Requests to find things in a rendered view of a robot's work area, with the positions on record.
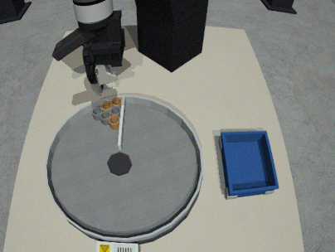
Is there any bronze bushing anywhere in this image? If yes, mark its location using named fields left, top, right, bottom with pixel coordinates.
left=111, top=97, right=122, bottom=108
left=109, top=115, right=120, bottom=130
left=101, top=102, right=112, bottom=112

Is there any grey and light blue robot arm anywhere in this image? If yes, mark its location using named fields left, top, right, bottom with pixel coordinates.
left=52, top=0, right=114, bottom=61

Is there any grey metal bushing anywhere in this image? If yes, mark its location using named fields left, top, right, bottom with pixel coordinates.
left=110, top=106, right=121, bottom=117
left=100, top=111, right=111, bottom=125
left=92, top=107, right=103, bottom=121

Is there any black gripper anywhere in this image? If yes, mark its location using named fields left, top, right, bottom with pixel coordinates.
left=78, top=10, right=125, bottom=93

